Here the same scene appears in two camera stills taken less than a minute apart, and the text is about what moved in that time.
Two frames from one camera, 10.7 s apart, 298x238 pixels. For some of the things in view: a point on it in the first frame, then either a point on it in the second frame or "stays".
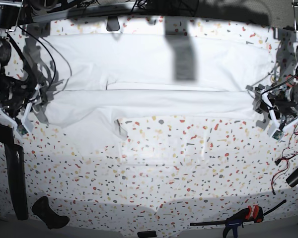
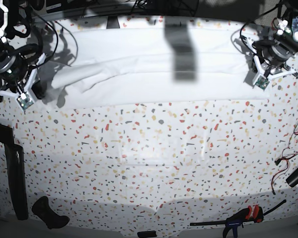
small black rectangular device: (147, 234) stays
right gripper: (284, 114) -> (250, 80)
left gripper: (24, 126) -> (27, 88)
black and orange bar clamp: (255, 214) stays
